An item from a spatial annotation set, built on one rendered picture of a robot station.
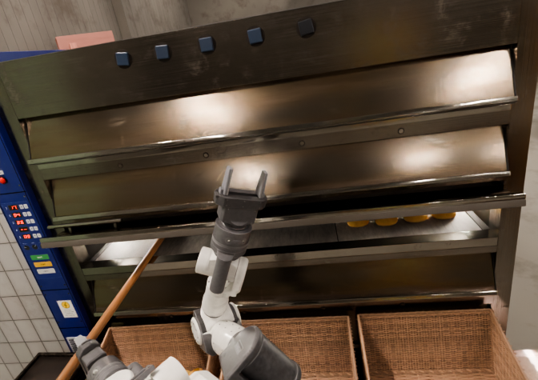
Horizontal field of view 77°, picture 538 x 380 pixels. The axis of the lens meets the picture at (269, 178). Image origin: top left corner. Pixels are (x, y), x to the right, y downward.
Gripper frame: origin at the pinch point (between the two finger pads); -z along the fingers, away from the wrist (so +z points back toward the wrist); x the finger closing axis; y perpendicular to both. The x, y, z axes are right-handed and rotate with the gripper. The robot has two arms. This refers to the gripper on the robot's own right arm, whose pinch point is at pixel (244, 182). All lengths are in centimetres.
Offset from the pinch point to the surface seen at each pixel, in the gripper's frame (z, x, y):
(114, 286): 93, 22, 75
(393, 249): 32, -79, 23
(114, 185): 39, 28, 74
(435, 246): 26, -92, 16
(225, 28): -31, -1, 56
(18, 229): 71, 64, 88
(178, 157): 19, 6, 61
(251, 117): -5, -16, 50
